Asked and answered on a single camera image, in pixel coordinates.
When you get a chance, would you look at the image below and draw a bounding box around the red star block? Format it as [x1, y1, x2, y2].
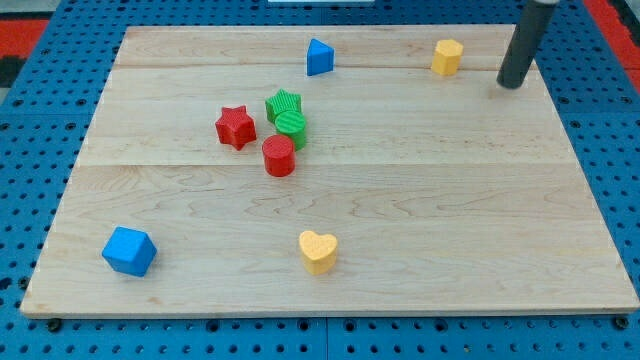
[215, 105, 257, 151]

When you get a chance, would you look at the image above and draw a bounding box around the blue triangle block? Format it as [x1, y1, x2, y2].
[306, 38, 335, 76]

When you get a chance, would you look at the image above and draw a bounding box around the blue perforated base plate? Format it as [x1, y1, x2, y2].
[1, 1, 639, 359]

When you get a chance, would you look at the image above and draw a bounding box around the green star block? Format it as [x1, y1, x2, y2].
[265, 89, 302, 123]

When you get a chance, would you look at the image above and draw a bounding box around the yellow heart block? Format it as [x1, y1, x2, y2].
[298, 230, 338, 275]

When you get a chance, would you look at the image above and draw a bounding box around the yellow hexagon block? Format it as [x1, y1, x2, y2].
[431, 39, 464, 76]

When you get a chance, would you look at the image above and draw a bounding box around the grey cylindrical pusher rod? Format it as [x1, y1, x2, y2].
[496, 0, 560, 89]

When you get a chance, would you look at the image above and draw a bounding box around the green cylinder block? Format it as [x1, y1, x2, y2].
[275, 110, 307, 151]

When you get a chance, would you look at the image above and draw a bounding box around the blue cube block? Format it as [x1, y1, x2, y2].
[101, 226, 157, 277]

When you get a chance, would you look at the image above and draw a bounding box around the wooden board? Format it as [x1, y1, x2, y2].
[20, 25, 639, 319]

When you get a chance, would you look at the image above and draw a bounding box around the red cylinder block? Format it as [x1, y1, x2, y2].
[262, 134, 296, 177]

